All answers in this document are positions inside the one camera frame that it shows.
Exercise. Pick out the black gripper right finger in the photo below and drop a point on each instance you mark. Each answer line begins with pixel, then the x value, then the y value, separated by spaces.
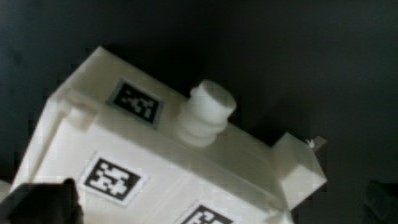
pixel 381 203

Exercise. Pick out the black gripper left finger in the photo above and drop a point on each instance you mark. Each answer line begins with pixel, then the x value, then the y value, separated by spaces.
pixel 41 203

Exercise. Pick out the white cabinet body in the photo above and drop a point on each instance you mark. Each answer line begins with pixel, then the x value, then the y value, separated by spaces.
pixel 150 180

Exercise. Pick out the white cabinet top knob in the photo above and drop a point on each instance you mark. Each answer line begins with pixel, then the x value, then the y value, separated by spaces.
pixel 205 112

